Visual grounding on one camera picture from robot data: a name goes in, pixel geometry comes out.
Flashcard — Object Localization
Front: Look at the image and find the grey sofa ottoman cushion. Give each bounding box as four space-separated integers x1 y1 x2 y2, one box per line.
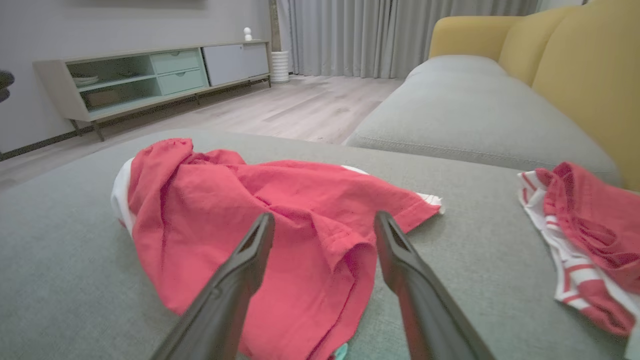
0 129 640 360

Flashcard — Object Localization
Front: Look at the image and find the grey cabinet door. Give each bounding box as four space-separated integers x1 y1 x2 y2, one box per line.
202 42 271 87

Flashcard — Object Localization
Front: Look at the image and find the yellow sofa armrest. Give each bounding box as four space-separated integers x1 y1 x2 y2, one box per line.
429 15 523 62

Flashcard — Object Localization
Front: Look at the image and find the yellow sofa back cushion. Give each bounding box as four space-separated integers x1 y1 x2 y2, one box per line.
498 5 588 90
531 0 640 193

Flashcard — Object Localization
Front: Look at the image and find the dark round object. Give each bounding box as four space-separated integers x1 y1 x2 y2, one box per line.
0 70 16 103

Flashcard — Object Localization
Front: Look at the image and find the red and white basketball jersey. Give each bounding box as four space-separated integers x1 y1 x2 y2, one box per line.
110 137 445 360

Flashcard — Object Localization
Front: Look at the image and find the white ribbed floor vase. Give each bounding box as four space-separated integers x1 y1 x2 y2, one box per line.
270 50 291 84

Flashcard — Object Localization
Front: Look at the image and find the box in cabinet shelf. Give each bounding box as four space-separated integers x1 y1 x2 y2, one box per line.
85 89 123 108

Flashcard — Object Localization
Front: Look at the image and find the mint cabinet drawer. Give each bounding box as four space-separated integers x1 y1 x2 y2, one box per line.
156 68 208 96
150 48 203 76

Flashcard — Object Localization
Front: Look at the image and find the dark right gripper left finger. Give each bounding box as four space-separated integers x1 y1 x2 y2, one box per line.
150 212 276 360

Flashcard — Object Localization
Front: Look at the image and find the grey sofa seat cushion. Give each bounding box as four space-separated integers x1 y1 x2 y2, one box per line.
345 54 623 188

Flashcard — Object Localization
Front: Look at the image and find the red garment with striped trim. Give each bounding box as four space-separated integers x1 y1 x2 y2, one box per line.
517 161 640 337

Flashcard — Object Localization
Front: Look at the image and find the grey curtain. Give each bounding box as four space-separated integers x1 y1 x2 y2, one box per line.
277 0 541 80

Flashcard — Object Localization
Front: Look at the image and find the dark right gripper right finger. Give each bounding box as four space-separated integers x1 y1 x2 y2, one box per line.
374 210 497 360

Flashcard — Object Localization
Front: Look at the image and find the beige TV cabinet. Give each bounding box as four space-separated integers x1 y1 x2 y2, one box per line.
32 40 273 142

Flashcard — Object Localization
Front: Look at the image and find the brown pole in vase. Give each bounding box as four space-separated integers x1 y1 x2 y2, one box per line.
268 0 282 53

